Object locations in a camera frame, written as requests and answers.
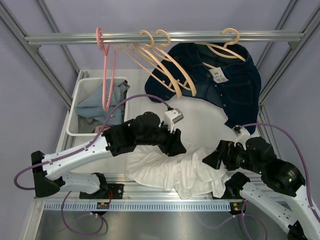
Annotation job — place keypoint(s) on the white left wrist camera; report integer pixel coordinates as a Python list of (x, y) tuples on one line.
[(171, 117)]

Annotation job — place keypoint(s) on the light blue denim skirt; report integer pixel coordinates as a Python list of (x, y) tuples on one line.
[(91, 107)]

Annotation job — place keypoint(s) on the aluminium frame strut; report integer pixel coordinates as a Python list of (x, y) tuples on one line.
[(34, 17), (302, 16)]

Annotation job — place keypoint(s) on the white pleated skirt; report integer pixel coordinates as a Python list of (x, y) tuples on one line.
[(185, 173)]

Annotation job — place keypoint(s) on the grey pleated skirt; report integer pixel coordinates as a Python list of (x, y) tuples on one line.
[(88, 125)]

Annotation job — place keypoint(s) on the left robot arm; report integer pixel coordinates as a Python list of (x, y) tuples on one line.
[(53, 173)]

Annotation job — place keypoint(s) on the aluminium frame strut right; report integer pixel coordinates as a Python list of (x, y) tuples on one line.
[(302, 16)]

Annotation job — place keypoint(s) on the aluminium frame strut left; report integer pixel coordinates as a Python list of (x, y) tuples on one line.
[(34, 17)]

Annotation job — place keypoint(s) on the dark navy skirt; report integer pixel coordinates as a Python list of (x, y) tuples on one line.
[(231, 84)]

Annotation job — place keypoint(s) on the pink ruffled skirt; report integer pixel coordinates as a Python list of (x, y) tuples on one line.
[(99, 129)]

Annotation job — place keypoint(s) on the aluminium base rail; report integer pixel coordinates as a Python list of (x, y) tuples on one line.
[(123, 189)]

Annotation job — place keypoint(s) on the white plastic basket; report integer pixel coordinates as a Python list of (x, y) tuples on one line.
[(83, 89)]

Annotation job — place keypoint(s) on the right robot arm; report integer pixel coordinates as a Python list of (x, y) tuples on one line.
[(299, 221)]

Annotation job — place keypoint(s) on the aluminium hanging rail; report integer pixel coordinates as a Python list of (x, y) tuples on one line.
[(176, 37)]

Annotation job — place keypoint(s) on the white slotted cable duct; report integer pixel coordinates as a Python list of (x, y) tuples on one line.
[(139, 206)]

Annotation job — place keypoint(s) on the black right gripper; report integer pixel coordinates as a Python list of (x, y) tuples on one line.
[(226, 148)]

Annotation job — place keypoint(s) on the pink plastic hanger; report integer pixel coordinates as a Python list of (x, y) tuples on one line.
[(107, 85)]

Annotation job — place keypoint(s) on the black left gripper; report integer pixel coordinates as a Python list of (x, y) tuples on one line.
[(173, 146)]

